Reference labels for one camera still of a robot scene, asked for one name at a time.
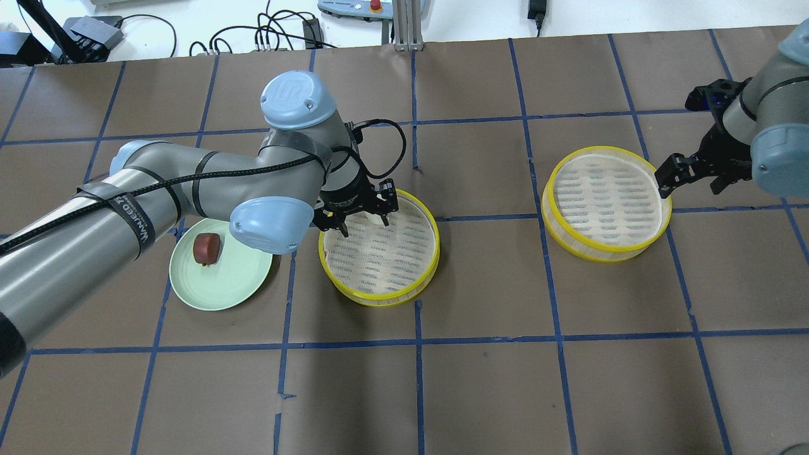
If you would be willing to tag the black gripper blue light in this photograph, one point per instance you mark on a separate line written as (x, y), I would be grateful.
(718, 150)

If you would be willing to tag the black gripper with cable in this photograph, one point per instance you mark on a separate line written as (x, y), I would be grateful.
(346, 190)

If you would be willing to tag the yellow-rimmed bamboo steamer basket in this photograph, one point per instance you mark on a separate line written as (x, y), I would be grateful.
(383, 266)

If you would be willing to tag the reddish-brown bun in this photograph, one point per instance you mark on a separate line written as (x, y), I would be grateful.
(206, 248)

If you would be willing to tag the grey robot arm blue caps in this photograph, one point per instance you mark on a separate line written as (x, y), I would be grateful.
(473, 103)

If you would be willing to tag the light green plate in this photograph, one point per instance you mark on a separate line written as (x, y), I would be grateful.
(230, 281)

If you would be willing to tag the grey teach pendant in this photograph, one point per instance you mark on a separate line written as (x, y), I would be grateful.
(361, 10)

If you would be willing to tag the black power adapter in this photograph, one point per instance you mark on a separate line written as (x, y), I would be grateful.
(537, 12)

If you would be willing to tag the grey box device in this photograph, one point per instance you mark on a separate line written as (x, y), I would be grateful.
(95, 32)

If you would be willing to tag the aluminium frame post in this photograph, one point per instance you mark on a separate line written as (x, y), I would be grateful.
(407, 25)

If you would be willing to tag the grey robot arm with cable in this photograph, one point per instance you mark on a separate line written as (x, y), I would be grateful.
(267, 200)

